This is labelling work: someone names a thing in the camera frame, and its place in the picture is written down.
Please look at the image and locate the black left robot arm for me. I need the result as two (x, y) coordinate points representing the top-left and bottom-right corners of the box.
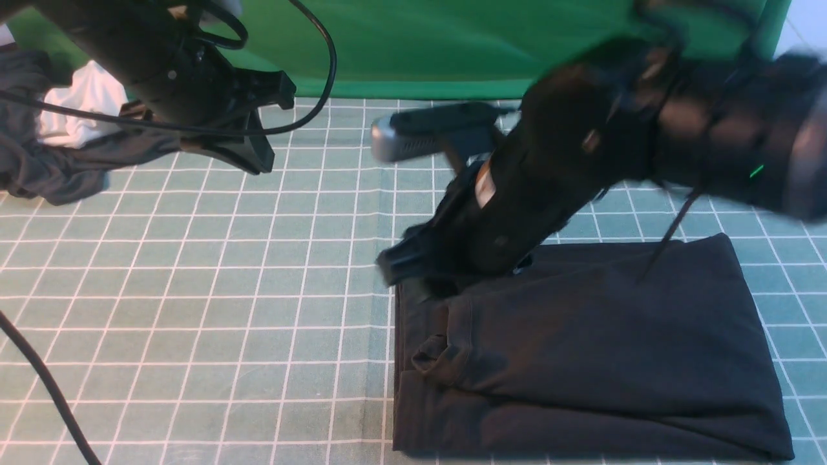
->
(2, 1), (296, 136)

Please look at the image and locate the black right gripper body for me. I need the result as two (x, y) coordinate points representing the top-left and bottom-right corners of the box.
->
(426, 61), (653, 278)

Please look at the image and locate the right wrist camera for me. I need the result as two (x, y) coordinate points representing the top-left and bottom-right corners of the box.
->
(370, 102), (508, 164)

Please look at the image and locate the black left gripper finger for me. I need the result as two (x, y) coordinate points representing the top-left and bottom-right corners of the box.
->
(233, 68), (297, 114)
(181, 114), (275, 176)

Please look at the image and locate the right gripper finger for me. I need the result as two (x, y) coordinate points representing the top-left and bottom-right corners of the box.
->
(376, 226), (466, 286)
(420, 271), (525, 301)

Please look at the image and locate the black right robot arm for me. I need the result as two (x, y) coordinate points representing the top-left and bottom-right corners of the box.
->
(372, 37), (825, 296)

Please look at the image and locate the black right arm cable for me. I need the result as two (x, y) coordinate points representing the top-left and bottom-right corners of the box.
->
(636, 187), (705, 285)

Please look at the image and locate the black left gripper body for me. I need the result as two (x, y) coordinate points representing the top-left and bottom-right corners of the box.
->
(110, 26), (259, 129)

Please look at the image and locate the dark crumpled garment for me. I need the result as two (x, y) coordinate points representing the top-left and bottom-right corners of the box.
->
(1, 50), (180, 206)

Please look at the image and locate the green checkered tablecloth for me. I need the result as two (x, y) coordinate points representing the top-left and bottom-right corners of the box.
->
(1, 98), (826, 464)

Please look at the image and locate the gray long-sleeved shirt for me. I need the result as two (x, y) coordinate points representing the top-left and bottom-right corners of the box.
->
(392, 233), (795, 462)

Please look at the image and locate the white crumpled cloth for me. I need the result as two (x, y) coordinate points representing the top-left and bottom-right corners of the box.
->
(37, 61), (128, 149)

